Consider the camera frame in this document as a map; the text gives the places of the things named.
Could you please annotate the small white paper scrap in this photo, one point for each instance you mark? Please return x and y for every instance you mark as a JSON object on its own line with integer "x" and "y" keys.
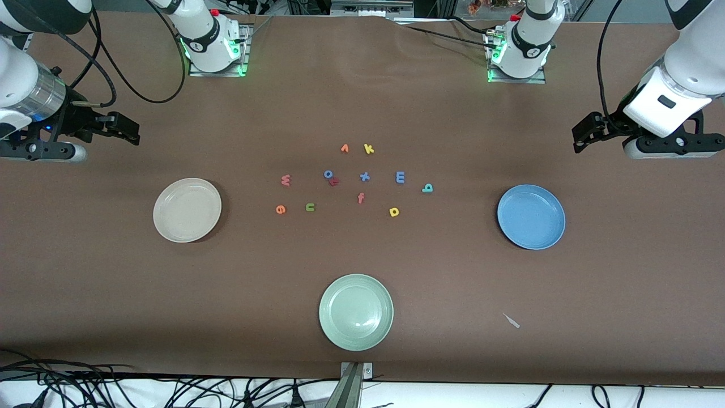
{"x": 511, "y": 321}

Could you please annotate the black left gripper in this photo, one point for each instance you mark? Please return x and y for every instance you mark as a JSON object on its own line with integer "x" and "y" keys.
{"x": 613, "y": 122}

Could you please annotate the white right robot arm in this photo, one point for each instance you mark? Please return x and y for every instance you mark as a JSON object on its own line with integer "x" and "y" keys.
{"x": 207, "y": 39}

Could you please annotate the blue round plate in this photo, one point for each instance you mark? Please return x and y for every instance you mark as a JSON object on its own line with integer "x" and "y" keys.
{"x": 531, "y": 217}

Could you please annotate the grey metal bar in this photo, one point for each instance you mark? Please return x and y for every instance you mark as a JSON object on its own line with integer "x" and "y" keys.
{"x": 371, "y": 8}

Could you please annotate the beige round plate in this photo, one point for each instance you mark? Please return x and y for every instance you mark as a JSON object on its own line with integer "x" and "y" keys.
{"x": 187, "y": 211}

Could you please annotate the small metal bracket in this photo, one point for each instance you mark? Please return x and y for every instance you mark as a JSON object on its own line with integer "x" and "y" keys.
{"x": 368, "y": 371}

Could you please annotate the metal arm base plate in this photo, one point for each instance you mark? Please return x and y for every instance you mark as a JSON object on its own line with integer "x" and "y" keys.
{"x": 246, "y": 51}
{"x": 541, "y": 79}

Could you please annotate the brown table cover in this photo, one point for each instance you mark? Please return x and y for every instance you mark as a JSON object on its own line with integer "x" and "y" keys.
{"x": 453, "y": 272}

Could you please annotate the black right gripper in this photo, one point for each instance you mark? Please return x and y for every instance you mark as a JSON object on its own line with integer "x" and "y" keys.
{"x": 78, "y": 119}

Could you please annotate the aluminium profile beam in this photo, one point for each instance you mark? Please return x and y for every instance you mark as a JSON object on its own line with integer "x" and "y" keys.
{"x": 348, "y": 391}

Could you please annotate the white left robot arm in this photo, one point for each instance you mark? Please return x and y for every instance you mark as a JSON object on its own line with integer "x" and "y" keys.
{"x": 527, "y": 45}

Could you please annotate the green round plate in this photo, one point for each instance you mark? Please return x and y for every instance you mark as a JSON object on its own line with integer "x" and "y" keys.
{"x": 356, "y": 313}

